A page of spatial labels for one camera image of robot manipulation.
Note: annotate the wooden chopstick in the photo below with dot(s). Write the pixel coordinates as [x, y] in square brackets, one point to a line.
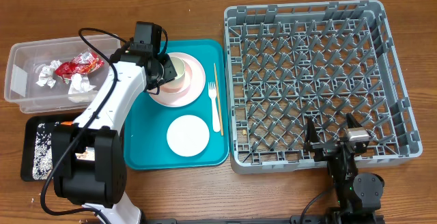
[218, 100]

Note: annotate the cream bowl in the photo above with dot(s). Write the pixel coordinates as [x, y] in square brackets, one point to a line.
[188, 135]

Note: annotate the grey plastic dish rack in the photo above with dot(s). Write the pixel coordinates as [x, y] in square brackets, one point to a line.
[287, 62]

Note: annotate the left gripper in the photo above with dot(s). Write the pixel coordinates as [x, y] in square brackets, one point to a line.
[171, 72]

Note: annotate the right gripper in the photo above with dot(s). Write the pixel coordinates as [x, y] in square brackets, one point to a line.
[327, 149]

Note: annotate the clear plastic waste bin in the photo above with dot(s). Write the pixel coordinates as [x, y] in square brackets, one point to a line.
[27, 59]

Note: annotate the peanut and rice scraps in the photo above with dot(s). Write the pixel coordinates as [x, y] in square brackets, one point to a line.
[38, 163]

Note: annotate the large pink plate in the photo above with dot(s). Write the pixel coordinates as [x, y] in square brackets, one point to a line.
[190, 94]

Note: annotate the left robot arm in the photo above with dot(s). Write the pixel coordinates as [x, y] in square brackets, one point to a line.
[89, 171]

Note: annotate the black rectangular tray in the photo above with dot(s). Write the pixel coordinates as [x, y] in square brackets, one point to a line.
[45, 118]

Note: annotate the teal plastic serving tray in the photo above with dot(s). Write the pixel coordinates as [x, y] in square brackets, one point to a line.
[145, 131]

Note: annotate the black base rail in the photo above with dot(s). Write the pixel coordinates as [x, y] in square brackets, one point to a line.
[309, 219]

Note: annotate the red snack wrapper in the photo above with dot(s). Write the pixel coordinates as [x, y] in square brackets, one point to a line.
[84, 63]

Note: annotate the white plastic fork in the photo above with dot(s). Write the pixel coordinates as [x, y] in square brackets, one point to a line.
[215, 114]

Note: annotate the cream plastic cup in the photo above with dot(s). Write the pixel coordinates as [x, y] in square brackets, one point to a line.
[179, 66]

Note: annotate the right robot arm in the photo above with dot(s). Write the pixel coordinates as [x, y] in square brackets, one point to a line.
[358, 194]

